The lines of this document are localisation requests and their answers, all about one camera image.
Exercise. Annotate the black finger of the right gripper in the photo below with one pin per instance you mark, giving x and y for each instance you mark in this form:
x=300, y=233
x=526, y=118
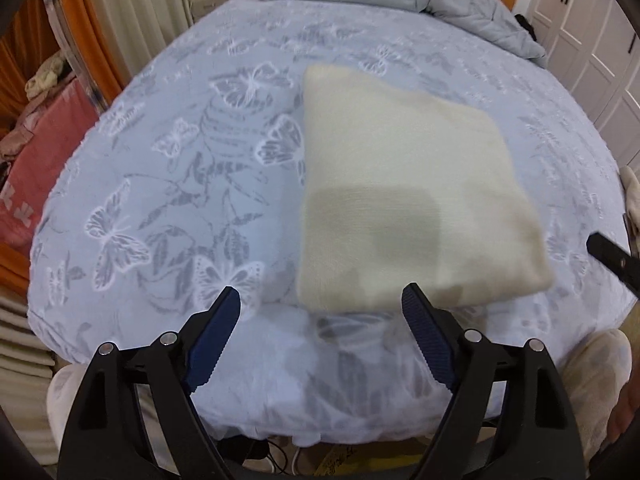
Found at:
x=623, y=265

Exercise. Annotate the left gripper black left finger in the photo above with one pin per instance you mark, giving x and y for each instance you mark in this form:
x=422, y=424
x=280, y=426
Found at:
x=105, y=436

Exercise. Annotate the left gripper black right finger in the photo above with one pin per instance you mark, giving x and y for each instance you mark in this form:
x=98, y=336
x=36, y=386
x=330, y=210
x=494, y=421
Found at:
x=508, y=417

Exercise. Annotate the cream knit sweater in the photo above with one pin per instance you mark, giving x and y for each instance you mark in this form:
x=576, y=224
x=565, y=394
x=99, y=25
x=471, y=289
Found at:
x=403, y=187

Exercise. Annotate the beige clothes on bed edge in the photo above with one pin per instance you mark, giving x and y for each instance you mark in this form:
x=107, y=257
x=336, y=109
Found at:
x=631, y=187

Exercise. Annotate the spotted beige pyjama leg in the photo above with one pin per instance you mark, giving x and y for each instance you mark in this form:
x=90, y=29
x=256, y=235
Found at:
x=593, y=376

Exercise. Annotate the blue butterfly bed sheet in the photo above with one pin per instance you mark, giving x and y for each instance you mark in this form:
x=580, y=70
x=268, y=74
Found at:
x=192, y=182

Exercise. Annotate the white wardrobe doors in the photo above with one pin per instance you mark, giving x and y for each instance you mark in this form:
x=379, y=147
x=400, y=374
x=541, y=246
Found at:
x=594, y=52

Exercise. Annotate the black item by wardrobe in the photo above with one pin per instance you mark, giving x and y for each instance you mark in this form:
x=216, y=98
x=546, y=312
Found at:
x=522, y=21

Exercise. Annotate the pink patterned blanket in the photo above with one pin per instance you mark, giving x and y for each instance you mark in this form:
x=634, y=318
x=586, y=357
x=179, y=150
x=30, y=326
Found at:
x=35, y=152

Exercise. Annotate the orange curtain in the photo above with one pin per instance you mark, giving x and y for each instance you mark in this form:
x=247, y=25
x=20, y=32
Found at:
x=32, y=30

